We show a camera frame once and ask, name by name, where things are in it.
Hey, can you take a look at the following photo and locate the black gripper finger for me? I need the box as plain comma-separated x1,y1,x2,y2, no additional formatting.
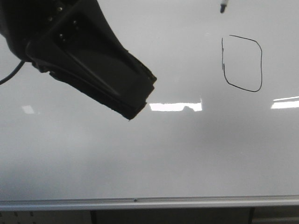
26,0,155,107
32,60,148,122

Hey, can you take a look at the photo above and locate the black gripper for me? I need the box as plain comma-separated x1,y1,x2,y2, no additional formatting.
0,0,80,61

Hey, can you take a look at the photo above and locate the white dry-erase marker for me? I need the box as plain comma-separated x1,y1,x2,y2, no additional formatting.
220,0,229,14

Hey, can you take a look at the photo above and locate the dark cabinet below whiteboard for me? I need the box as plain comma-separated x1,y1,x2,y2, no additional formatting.
90,207,255,224

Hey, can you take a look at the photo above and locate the black cable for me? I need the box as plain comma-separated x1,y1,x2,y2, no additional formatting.
0,59,27,85

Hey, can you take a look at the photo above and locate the white whiteboard with aluminium frame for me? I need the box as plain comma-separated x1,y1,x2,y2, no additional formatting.
0,0,299,211

